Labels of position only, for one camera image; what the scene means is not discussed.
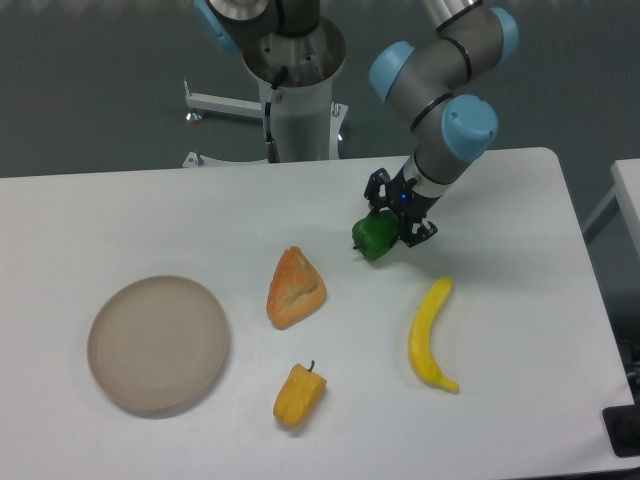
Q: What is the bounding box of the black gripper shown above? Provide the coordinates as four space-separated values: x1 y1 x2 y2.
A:
364 157 448 248

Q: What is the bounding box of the green bell pepper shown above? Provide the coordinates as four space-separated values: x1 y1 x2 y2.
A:
351 210 399 261

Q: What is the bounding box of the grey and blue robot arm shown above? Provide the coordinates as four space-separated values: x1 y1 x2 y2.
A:
194 1 519 259

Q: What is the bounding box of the yellow bell pepper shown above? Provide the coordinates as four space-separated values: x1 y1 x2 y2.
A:
273 360 327 429

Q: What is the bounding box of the orange triangular bread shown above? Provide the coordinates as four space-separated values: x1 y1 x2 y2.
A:
266 246 327 330

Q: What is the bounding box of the yellow banana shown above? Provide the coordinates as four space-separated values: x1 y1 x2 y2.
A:
408 276 459 394

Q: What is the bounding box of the beige round plate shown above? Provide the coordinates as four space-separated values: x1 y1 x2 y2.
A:
87 275 230 418

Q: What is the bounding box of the black clamp at table edge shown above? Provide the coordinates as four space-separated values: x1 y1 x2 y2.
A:
602 404 640 458

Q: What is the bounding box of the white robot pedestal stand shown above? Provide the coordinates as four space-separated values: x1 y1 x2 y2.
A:
184 17 348 163

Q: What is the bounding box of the black cable on pedestal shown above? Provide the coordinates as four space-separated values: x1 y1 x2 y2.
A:
263 66 289 164

